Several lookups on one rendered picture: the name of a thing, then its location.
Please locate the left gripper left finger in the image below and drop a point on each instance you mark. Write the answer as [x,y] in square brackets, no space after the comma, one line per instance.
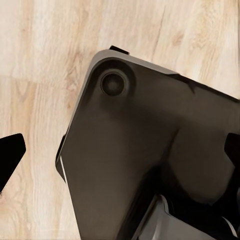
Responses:
[12,149]

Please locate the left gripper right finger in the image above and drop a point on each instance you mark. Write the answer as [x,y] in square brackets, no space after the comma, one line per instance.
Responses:
[232,149]

